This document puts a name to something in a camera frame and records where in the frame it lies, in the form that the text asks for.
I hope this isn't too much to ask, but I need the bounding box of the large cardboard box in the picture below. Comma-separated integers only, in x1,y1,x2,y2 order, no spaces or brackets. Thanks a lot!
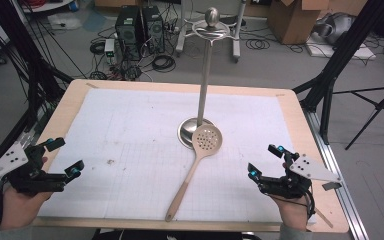
267,0,331,46

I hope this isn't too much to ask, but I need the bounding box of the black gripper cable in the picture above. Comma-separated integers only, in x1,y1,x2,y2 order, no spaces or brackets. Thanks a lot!
269,188,316,219

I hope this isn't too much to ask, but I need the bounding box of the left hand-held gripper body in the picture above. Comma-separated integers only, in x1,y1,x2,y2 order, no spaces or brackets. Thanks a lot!
0,141,68,197

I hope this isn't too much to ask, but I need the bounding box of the small white power unit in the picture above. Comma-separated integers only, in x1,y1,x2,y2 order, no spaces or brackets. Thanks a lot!
104,38,117,64

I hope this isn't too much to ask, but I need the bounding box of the black tripod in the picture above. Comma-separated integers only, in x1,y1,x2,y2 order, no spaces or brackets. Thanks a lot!
333,79,384,151

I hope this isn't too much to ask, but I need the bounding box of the coiled black cable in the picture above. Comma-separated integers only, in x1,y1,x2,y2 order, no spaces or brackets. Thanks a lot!
151,54,177,73
89,39,107,56
245,38,271,51

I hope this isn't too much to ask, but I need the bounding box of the black computer tower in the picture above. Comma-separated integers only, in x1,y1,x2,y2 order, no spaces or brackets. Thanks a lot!
114,5,144,62
141,5,166,54

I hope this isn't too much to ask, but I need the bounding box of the beige slotted spoon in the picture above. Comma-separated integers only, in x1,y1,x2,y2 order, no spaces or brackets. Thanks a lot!
164,124,224,223

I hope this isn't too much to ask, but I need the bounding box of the person's right hand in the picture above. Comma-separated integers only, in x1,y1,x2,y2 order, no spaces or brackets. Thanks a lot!
269,194,311,232

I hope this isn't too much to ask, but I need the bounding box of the aluminium rail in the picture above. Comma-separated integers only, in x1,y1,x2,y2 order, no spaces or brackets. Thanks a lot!
11,109,48,149
304,109,369,240

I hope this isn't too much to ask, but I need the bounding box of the black frame strut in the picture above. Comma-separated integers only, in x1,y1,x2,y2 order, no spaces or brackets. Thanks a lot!
0,0,75,181
293,0,384,145

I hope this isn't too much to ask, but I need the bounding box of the metal utensil stand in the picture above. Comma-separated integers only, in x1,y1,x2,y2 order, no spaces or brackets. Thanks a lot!
177,7,241,151

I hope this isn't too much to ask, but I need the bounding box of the person's left hand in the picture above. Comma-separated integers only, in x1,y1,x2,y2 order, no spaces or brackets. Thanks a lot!
0,184,53,232

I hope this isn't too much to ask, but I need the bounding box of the grey rounded appliance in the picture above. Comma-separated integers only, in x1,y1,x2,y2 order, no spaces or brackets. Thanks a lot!
313,12,356,46

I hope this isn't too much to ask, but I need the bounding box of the white rolling stand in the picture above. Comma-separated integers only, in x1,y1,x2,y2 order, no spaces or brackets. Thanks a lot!
175,0,248,64

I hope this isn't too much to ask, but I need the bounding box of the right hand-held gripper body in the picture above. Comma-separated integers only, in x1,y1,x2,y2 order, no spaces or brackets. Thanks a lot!
258,153,344,201

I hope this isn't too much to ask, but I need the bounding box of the white grid mat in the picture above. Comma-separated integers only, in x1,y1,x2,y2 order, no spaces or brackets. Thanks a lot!
37,88,317,225

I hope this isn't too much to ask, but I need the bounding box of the white flat board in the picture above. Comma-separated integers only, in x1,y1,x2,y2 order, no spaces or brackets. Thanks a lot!
304,36,378,62

